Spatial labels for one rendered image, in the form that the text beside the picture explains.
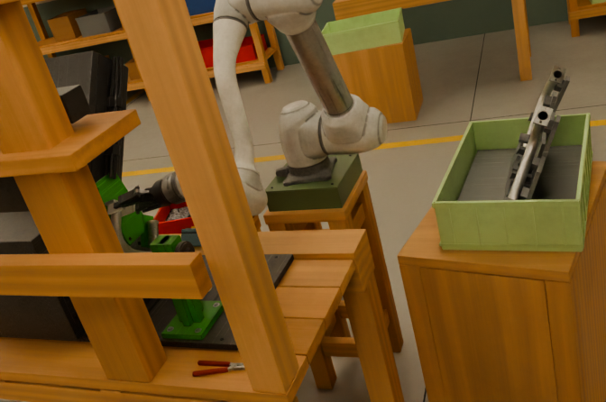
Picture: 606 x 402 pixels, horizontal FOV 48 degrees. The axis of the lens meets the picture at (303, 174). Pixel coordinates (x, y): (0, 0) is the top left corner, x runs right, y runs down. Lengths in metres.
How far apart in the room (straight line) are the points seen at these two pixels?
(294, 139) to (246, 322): 1.01
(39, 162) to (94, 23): 6.55
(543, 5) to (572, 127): 4.76
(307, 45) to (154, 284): 0.90
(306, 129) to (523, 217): 0.80
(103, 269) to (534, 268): 1.17
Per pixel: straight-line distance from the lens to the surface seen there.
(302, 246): 2.12
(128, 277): 1.54
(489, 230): 2.08
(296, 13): 1.95
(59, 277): 1.68
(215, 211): 1.38
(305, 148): 2.38
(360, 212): 2.59
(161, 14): 1.25
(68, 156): 1.46
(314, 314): 1.85
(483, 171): 2.46
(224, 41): 1.96
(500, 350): 2.26
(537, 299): 2.09
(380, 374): 2.37
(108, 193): 2.08
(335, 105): 2.22
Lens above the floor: 1.94
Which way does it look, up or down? 24 degrees down
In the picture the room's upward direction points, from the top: 15 degrees counter-clockwise
